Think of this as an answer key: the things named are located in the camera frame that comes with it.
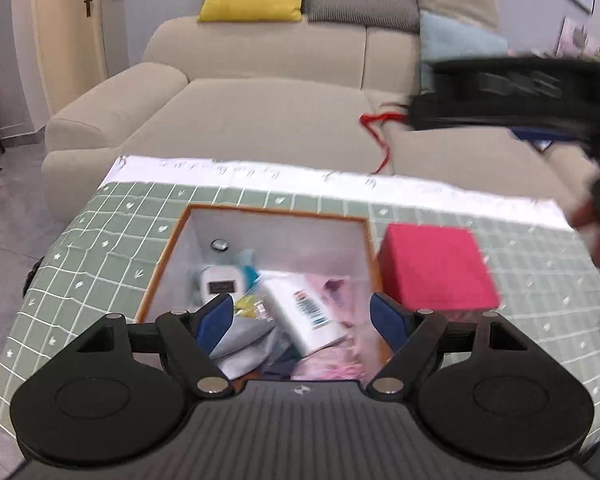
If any red ribbon cloth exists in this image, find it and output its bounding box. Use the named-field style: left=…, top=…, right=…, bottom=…
left=358, top=102, right=410, bottom=174

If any yellow item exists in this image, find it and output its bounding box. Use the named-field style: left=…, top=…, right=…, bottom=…
left=234, top=294, right=271, bottom=322

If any pink fabric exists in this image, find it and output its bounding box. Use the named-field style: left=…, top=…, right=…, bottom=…
left=291, top=274, right=367, bottom=382

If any red lidded clear box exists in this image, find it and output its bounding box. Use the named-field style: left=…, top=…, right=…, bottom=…
left=377, top=223, right=500, bottom=320

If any cream door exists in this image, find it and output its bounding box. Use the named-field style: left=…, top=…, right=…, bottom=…
left=32, top=0, right=107, bottom=115

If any light blue cushion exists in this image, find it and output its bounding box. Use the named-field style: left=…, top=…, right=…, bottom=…
left=419, top=11, right=508, bottom=93

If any white tissue pack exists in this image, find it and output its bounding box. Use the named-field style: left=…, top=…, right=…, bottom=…
left=260, top=273, right=339, bottom=356

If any orange rimmed white box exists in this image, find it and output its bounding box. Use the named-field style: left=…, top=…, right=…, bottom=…
left=135, top=204, right=390, bottom=382

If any green checked tablecloth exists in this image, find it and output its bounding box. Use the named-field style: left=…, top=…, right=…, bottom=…
left=0, top=156, right=600, bottom=443

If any beige sofa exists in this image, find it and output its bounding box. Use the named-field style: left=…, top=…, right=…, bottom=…
left=43, top=17, right=598, bottom=221

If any cluttered white desk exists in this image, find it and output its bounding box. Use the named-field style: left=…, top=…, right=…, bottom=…
left=555, top=16, right=600, bottom=61

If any grey cloth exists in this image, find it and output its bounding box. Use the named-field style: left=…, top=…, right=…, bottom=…
left=210, top=316, right=279, bottom=380

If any grey textured cushion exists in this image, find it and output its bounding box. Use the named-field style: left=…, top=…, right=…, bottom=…
left=303, top=0, right=419, bottom=34

